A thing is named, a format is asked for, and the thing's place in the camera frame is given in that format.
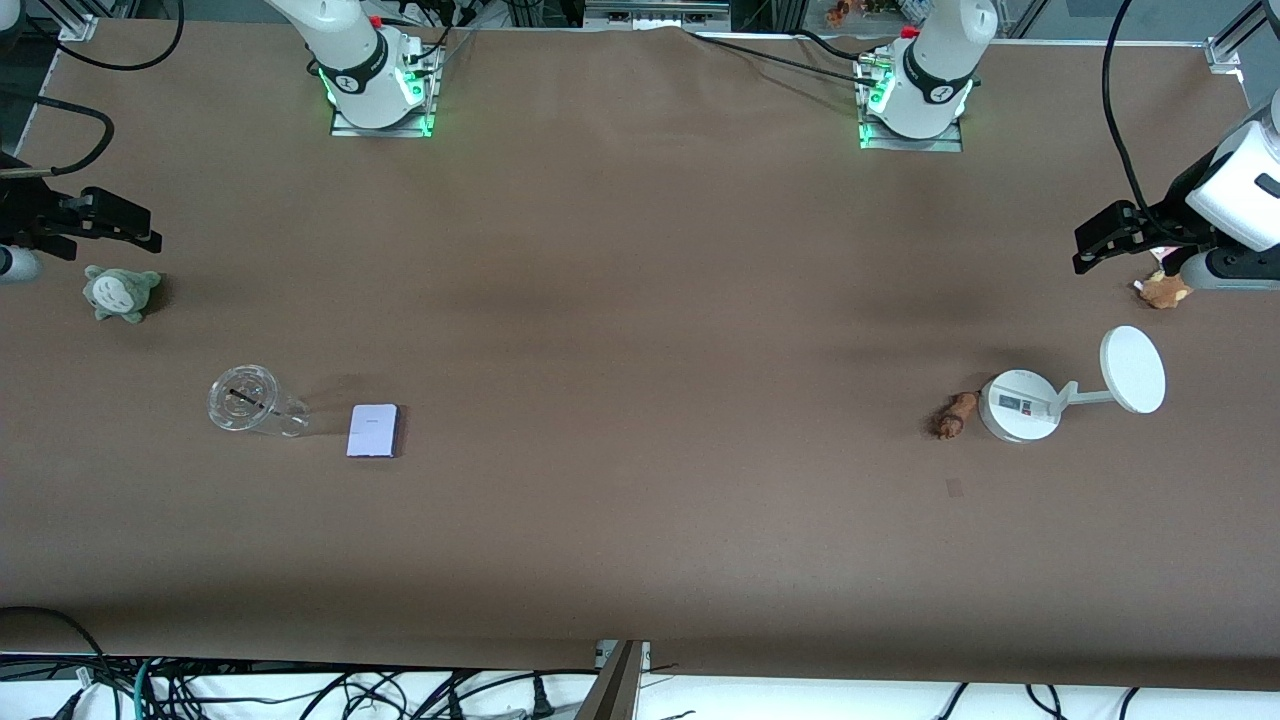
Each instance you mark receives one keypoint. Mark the aluminium frame corner post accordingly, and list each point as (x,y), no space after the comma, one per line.
(1225,52)

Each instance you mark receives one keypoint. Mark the brown wooden table leg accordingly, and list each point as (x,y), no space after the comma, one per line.
(615,690)

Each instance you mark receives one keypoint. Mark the brown hamster plush toy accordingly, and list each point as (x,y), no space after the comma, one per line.
(1165,292)

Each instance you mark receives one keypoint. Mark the grey green plush toy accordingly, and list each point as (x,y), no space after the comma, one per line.
(120,292)

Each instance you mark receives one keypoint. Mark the lavender smartphone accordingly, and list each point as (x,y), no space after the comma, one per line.
(372,430)

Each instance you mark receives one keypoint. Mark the orange toy figure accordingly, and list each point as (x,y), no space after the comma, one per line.
(838,14)

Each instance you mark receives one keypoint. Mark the clear plastic cup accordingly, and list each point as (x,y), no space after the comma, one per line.
(240,398)

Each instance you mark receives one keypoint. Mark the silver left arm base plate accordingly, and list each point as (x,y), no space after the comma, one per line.
(945,143)

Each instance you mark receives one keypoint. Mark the white round desk lamp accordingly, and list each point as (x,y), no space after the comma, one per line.
(1015,408)

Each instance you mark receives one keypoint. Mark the small pink white card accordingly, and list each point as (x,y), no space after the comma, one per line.
(1160,253)

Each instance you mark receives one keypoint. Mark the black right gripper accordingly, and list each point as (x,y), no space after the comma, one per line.
(22,213)

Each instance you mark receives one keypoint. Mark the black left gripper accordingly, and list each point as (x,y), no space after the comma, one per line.
(1177,205)

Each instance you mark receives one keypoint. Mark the grey metal box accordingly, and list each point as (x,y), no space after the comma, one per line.
(655,15)

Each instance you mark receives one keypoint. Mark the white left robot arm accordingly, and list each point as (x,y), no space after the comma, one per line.
(935,60)

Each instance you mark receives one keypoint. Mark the aluminium frame corner bracket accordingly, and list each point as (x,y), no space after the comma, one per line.
(78,27)

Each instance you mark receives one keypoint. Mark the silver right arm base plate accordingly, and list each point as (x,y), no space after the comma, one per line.
(345,128)

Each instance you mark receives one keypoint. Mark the brown table cover sheet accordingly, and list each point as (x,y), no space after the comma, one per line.
(640,550)

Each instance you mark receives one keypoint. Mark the silver metal bracket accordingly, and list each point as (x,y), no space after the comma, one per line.
(603,652)

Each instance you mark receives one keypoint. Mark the brown lion statue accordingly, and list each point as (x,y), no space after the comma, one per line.
(958,412)

